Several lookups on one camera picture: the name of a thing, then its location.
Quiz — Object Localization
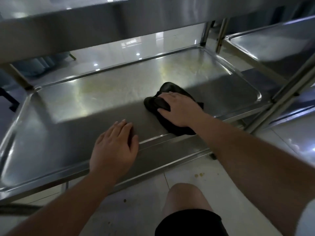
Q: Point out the person's right hand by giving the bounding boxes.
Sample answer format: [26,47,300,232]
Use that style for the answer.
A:
[157,92,212,128]

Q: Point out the person's left hand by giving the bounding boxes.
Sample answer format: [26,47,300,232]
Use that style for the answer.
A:
[89,119,140,179]

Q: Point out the black cleaning cloth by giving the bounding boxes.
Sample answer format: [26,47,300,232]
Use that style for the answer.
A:
[144,82,204,136]

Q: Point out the person's right forearm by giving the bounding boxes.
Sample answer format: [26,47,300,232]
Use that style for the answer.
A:
[191,115,315,236]

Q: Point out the person's left forearm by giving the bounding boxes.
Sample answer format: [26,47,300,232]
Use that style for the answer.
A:
[4,167,129,236]

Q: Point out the large stainless steel cart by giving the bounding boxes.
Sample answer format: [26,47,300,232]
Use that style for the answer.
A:
[0,0,274,205]

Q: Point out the person's bare leg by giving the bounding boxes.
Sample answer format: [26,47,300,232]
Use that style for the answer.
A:
[162,183,214,219]

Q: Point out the black shorts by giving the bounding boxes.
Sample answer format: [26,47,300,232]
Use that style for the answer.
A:
[154,208,230,236]

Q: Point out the small stainless steel cart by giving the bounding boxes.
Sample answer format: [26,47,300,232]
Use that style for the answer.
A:
[215,14,315,135]

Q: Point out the black furniture base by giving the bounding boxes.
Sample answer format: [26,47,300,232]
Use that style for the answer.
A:
[0,87,20,112]

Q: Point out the white shirt sleeve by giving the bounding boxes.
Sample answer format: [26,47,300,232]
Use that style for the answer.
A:
[294,200,315,236]

